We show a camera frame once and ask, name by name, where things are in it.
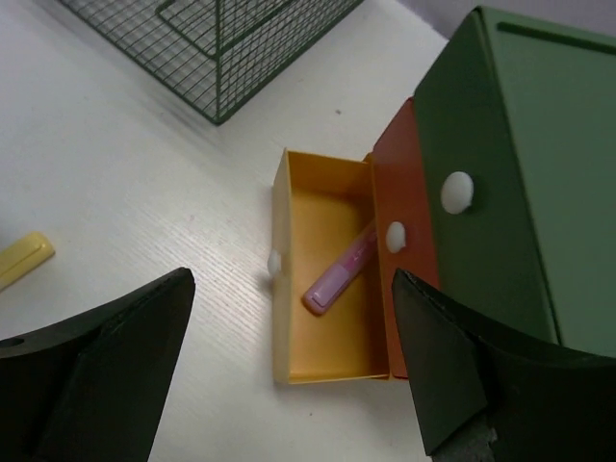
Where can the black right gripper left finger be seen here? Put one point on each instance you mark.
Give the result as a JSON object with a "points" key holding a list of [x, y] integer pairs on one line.
{"points": [[93, 387]]}

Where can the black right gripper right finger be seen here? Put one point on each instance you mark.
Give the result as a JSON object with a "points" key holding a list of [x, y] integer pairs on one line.
{"points": [[484, 391]]}

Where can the purple chunky highlighter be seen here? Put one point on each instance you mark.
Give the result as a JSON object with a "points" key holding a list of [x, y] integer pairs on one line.
{"points": [[329, 286]]}

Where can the red drawer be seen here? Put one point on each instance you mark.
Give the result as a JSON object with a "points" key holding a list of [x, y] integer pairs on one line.
{"points": [[402, 218]]}

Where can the yellow bottom drawer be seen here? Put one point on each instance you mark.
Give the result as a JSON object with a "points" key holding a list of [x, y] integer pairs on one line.
{"points": [[320, 206]]}

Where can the yellow chunky highlighter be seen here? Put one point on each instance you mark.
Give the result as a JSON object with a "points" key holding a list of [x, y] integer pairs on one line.
{"points": [[23, 256]]}

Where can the green top drawer box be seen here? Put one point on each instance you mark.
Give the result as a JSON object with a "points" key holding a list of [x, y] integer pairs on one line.
{"points": [[516, 121]]}

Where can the green wire mesh organizer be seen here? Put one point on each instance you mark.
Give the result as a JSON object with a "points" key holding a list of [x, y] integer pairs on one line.
{"points": [[214, 55]]}

